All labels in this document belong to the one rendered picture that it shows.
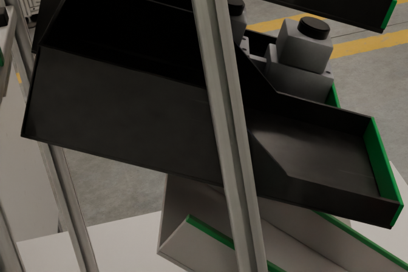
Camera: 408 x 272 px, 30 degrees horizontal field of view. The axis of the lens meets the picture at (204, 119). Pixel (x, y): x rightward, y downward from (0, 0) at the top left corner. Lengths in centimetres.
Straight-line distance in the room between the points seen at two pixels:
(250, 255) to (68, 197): 39
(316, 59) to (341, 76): 266
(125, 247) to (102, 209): 162
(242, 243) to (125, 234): 64
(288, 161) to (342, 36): 315
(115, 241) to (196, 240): 58
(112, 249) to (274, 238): 47
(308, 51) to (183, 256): 23
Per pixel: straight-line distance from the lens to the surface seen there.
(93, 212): 277
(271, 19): 403
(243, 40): 74
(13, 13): 78
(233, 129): 50
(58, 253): 118
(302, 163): 61
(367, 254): 77
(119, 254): 114
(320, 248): 76
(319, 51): 72
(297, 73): 72
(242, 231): 54
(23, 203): 200
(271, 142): 62
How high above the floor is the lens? 156
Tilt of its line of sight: 29 degrees down
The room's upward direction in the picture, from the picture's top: 10 degrees counter-clockwise
